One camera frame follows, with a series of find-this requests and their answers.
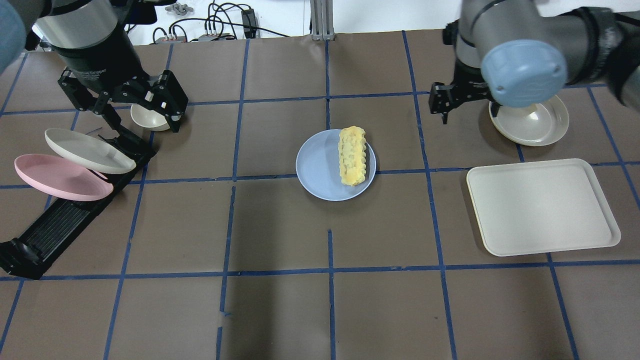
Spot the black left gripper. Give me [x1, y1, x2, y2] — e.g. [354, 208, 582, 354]
[51, 22, 189, 141]

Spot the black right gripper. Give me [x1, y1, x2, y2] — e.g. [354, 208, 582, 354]
[428, 20, 496, 126]

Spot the light blue plate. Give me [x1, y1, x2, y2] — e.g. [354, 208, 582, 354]
[295, 129, 378, 202]

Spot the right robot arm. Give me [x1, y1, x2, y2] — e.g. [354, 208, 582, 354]
[429, 0, 640, 124]

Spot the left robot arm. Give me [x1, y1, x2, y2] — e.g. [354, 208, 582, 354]
[1, 0, 189, 135]

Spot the beige plate in rack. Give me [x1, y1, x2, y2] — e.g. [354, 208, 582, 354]
[45, 128, 137, 174]

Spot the beige shallow plate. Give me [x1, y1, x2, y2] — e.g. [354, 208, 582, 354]
[487, 95, 570, 147]

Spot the pink plate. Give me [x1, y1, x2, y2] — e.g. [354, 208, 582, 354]
[14, 153, 114, 202]

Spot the black plate rack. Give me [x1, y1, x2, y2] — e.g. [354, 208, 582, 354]
[0, 130, 156, 280]

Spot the beige bowl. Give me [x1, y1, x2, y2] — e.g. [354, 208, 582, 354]
[130, 104, 170, 132]

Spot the white rectangular tray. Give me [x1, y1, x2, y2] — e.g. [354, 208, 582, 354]
[466, 158, 622, 257]

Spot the aluminium frame post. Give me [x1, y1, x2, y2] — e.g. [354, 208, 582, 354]
[310, 0, 335, 41]

